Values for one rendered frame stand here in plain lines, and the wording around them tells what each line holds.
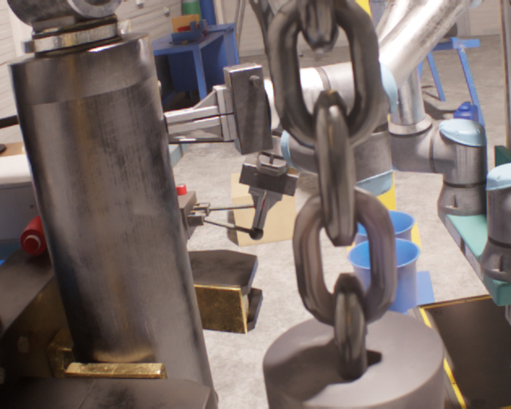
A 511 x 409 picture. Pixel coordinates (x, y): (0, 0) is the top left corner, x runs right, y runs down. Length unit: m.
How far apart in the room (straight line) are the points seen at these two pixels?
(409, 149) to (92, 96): 1.43
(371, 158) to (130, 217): 0.38
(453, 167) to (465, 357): 0.59
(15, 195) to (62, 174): 0.53
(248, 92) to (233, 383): 1.88
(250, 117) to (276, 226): 2.92
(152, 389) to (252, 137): 0.40
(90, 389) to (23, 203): 0.56
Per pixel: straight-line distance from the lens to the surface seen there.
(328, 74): 1.06
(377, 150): 1.09
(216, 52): 7.92
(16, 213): 1.49
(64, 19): 0.97
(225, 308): 1.26
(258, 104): 1.04
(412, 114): 2.16
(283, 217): 3.92
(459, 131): 2.13
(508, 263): 1.77
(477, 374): 2.13
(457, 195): 2.18
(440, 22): 1.38
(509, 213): 1.72
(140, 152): 0.96
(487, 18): 11.89
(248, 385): 2.75
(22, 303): 1.16
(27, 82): 0.95
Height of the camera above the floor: 1.55
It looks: 18 degrees down
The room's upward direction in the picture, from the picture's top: 8 degrees counter-clockwise
